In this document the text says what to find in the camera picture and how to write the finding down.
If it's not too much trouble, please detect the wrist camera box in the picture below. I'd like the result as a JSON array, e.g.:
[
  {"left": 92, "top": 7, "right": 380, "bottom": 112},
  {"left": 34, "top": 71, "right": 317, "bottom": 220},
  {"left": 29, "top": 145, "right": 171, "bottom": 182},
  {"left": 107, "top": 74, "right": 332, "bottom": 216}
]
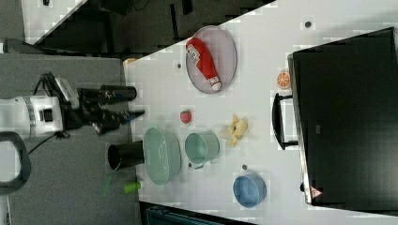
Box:
[{"left": 55, "top": 78, "right": 80, "bottom": 109}]

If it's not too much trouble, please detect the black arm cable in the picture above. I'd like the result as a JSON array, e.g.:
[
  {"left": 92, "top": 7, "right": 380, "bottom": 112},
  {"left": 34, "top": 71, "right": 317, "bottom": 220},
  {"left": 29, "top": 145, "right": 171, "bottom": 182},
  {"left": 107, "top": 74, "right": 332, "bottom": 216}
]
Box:
[{"left": 27, "top": 72, "right": 71, "bottom": 156}]

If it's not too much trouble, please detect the dark grey cylindrical cup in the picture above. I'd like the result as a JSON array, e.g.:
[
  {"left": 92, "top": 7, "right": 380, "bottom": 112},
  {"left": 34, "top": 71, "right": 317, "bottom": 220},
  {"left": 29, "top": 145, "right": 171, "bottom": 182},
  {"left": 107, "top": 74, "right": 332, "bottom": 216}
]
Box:
[{"left": 100, "top": 84, "right": 137, "bottom": 102}]

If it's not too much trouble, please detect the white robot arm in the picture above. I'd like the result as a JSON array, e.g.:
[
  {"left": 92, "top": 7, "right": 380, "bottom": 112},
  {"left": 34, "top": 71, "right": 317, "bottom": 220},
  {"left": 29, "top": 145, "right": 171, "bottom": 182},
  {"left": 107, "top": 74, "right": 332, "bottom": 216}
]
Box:
[{"left": 1, "top": 85, "right": 145, "bottom": 195}]

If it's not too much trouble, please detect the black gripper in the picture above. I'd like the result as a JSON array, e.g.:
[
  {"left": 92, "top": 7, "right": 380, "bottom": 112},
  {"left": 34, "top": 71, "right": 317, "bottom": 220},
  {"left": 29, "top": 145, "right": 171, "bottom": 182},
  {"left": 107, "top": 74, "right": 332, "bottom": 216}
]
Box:
[{"left": 60, "top": 88, "right": 145, "bottom": 135}]

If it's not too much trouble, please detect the blue cup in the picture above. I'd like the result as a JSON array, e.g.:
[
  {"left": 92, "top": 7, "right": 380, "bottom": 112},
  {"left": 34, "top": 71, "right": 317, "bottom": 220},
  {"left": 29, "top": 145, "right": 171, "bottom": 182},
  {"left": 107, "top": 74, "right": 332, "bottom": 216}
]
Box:
[{"left": 233, "top": 172, "right": 267, "bottom": 208}]

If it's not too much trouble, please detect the green measuring cup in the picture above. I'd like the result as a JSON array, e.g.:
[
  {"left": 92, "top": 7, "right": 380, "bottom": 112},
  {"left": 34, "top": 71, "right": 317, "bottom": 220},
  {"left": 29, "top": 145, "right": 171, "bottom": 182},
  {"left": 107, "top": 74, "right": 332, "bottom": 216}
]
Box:
[{"left": 185, "top": 130, "right": 220, "bottom": 170}]

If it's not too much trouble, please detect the red plush ketchup bottle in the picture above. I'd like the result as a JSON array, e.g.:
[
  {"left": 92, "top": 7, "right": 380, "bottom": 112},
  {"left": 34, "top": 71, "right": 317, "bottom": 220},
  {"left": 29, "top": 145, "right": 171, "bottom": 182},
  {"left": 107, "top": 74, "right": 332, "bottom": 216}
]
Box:
[{"left": 186, "top": 37, "right": 222, "bottom": 91}]

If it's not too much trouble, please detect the red toy strawberry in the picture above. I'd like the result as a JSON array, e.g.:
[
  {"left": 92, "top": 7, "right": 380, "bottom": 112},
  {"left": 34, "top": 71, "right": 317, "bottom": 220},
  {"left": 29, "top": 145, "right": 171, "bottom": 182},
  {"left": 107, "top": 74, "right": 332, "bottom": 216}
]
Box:
[{"left": 180, "top": 110, "right": 191, "bottom": 124}]

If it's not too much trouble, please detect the yellow plush peeled banana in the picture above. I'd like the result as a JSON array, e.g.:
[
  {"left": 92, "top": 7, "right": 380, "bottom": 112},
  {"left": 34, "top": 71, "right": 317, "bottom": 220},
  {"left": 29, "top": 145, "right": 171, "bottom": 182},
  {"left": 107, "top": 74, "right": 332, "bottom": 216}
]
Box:
[{"left": 219, "top": 114, "right": 248, "bottom": 146}]

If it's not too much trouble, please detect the green colander basket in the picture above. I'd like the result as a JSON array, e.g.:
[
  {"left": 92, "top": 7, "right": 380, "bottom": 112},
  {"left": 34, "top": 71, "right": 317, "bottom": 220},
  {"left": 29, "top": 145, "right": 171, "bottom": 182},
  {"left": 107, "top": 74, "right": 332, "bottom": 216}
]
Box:
[{"left": 143, "top": 127, "right": 181, "bottom": 186}]

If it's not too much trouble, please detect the grey oval plate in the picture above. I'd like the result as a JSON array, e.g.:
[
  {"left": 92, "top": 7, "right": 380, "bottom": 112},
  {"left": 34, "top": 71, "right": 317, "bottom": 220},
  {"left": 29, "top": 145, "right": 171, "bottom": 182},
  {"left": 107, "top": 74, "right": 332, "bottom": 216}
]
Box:
[{"left": 185, "top": 25, "right": 237, "bottom": 94}]

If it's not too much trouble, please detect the black toaster oven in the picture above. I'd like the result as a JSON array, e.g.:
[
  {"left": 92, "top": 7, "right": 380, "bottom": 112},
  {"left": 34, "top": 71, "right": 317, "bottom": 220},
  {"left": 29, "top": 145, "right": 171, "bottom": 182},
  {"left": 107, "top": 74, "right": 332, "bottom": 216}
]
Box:
[{"left": 272, "top": 27, "right": 398, "bottom": 216}]

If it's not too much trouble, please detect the orange slice toy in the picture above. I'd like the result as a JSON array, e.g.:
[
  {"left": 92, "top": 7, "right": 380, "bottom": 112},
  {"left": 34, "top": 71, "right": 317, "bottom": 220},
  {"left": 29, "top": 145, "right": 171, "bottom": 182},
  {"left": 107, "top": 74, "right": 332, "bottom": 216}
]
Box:
[{"left": 277, "top": 71, "right": 291, "bottom": 89}]

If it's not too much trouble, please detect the green plastic spatula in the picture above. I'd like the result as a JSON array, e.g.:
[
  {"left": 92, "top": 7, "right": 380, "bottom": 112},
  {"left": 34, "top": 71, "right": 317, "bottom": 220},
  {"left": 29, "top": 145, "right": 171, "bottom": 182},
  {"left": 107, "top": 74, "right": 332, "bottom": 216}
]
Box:
[{"left": 101, "top": 172, "right": 145, "bottom": 196}]

